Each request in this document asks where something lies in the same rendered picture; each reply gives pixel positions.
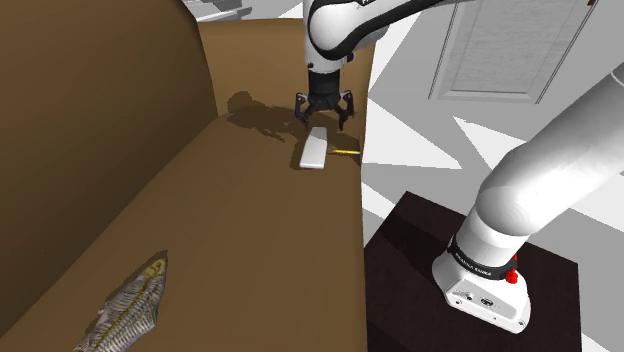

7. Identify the white panelled door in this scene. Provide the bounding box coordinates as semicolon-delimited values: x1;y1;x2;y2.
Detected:
427;0;600;105

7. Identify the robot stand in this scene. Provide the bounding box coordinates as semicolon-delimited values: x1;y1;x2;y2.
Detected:
364;190;584;352

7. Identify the grey patterned cloth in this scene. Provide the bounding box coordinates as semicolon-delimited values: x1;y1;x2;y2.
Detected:
72;250;169;352

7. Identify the brown sofa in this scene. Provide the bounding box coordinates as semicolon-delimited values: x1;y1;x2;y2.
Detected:
0;0;376;352

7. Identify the white remote control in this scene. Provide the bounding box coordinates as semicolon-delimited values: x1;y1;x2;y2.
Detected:
298;126;329;170

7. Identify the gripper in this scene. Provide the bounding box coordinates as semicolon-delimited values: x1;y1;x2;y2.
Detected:
294;71;355;132

